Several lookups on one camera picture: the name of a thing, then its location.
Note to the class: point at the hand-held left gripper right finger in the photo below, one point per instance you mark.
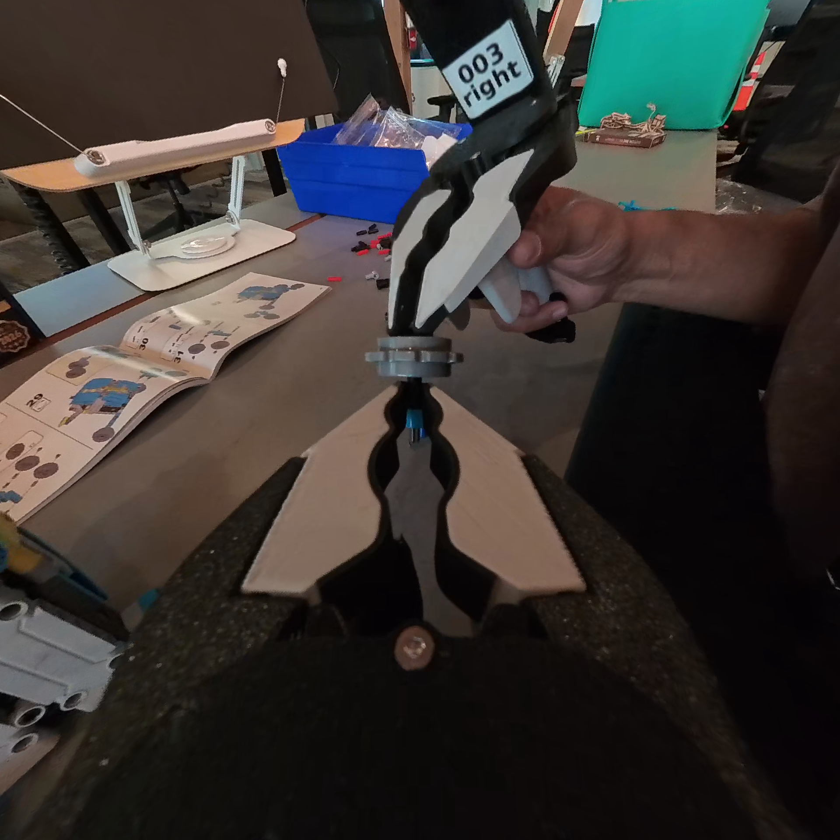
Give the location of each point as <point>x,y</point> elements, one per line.
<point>505,518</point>

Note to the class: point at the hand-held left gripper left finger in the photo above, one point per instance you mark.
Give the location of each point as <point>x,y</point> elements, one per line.
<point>315,525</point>

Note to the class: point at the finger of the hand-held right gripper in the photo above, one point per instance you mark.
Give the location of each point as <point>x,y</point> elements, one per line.
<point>400,282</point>
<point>485,229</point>

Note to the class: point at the grey toy gear wheel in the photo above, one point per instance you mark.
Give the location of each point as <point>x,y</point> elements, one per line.
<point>413,358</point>

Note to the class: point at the blue toy beam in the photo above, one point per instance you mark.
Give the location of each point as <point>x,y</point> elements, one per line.
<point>415,423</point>

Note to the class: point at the person's right forearm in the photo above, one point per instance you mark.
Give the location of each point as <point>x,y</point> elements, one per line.
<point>709,256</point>

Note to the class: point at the grey desk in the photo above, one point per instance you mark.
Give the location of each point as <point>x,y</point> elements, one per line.
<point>229,446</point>

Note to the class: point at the white desk lamp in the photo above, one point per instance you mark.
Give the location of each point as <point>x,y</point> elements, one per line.
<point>177,145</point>

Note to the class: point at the wooden standing desk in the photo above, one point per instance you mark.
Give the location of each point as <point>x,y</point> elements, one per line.
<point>164,65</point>

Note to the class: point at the person's right hand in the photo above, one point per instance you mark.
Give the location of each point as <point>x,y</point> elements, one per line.
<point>584,249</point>

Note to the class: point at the pile of small brick parts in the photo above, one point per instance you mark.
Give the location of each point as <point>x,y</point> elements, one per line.
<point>374,244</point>

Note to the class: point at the clear plastic bags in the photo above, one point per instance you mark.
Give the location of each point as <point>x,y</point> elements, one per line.
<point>387,128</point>

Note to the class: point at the blue plastic bin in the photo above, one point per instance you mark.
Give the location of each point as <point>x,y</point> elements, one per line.
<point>341,177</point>

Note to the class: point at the dark book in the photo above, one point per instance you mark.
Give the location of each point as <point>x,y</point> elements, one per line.
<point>623,138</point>

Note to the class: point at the wooden puzzle model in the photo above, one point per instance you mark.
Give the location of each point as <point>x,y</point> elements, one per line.
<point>630,121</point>

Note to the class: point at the building instruction booklet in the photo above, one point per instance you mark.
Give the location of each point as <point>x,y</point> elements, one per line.
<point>197,341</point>

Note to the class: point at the blue grey brick toy vehicle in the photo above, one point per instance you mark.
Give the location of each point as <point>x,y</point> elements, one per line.
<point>46,643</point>

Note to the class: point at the dark blue toy kit box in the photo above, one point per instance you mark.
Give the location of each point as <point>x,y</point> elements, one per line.
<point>16,334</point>

